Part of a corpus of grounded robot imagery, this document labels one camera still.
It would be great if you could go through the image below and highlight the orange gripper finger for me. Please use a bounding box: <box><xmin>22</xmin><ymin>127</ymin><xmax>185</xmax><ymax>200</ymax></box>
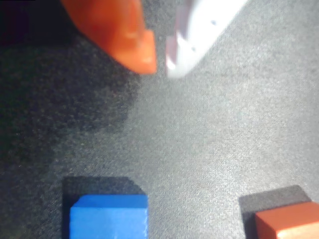
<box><xmin>61</xmin><ymin>0</ymin><xmax>158</xmax><ymax>75</ymax></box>

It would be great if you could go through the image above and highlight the black table mat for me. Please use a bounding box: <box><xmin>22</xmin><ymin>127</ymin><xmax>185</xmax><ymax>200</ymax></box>
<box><xmin>0</xmin><ymin>0</ymin><xmax>319</xmax><ymax>239</ymax></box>

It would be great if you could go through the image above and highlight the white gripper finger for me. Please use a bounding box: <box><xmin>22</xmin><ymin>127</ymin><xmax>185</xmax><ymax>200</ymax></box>
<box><xmin>165</xmin><ymin>0</ymin><xmax>250</xmax><ymax>79</ymax></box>

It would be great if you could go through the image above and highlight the blue cube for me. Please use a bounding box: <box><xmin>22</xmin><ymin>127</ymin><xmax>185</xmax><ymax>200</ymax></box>
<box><xmin>69</xmin><ymin>194</ymin><xmax>149</xmax><ymax>239</ymax></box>

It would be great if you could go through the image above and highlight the orange cube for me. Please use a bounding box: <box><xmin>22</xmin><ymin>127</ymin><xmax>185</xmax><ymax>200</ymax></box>
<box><xmin>254</xmin><ymin>201</ymin><xmax>319</xmax><ymax>239</ymax></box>

